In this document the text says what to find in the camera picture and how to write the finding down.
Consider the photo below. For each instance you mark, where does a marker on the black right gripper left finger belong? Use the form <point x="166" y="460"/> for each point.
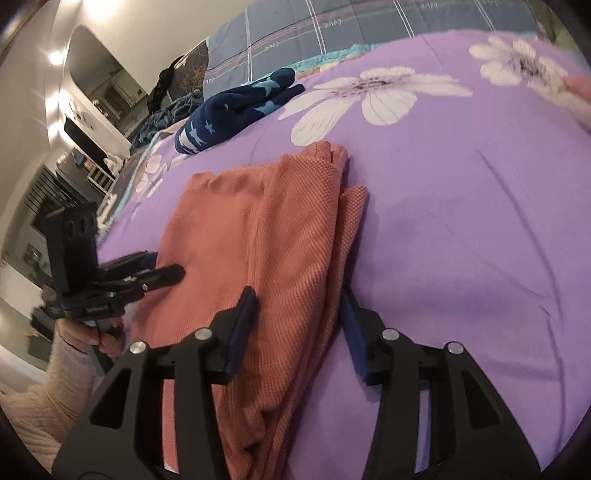
<point x="153" y="415"/>

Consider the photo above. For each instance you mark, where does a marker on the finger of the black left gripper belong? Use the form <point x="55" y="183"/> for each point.
<point x="161" y="277"/>
<point x="128" y="265"/>

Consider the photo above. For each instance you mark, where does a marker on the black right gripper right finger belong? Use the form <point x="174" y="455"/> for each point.
<point x="440" y="417"/>

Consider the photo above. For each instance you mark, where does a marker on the coral red knit garment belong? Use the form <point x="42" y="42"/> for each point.
<point x="284" y="229"/>

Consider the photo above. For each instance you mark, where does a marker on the pink folded clothes stack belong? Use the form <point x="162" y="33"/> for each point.
<point x="576" y="96"/>

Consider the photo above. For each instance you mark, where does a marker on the person's left hand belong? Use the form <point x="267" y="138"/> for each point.
<point x="81" y="337"/>

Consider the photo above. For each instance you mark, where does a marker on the white shelf rack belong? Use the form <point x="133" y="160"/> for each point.
<point x="100" y="180"/>

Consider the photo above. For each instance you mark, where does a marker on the teal fuzzy blanket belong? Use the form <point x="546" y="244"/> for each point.
<point x="165" y="117"/>

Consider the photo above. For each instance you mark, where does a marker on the navy star plush garment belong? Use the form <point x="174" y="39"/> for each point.
<point x="226" y="114"/>

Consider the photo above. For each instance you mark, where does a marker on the black cloth on pillow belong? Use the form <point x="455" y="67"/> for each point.
<point x="159" y="91"/>

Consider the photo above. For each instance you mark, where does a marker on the dark floral pillow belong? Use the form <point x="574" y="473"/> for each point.
<point x="189" y="72"/>

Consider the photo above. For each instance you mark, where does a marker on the blue plaid pillow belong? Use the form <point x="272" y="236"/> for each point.
<point x="270" y="35"/>

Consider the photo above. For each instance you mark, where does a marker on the purple floral duvet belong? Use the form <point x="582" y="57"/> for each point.
<point x="478" y="221"/>

